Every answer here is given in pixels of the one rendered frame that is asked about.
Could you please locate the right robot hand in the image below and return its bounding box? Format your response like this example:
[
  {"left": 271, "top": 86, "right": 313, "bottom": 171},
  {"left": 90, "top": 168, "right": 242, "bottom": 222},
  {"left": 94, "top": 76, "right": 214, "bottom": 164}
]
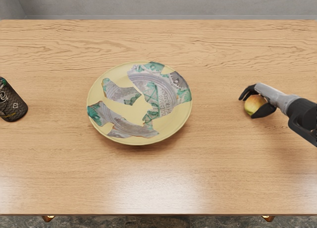
[{"left": 238, "top": 82, "right": 301, "bottom": 119}]

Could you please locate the yellow-green apple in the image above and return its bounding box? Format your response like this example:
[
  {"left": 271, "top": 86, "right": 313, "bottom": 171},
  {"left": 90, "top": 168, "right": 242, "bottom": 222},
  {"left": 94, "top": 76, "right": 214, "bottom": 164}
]
[{"left": 244, "top": 94, "right": 268, "bottom": 116}]

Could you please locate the cream plate with printed pattern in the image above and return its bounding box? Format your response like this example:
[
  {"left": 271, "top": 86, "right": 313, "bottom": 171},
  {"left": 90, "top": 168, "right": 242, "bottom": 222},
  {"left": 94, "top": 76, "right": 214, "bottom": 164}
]
[{"left": 86, "top": 61, "right": 193, "bottom": 146}]

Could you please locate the dark printed can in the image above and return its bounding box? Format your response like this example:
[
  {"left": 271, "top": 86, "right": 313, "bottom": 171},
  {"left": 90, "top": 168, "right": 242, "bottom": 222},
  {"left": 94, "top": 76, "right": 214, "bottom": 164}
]
[{"left": 0, "top": 76, "right": 29, "bottom": 122}]

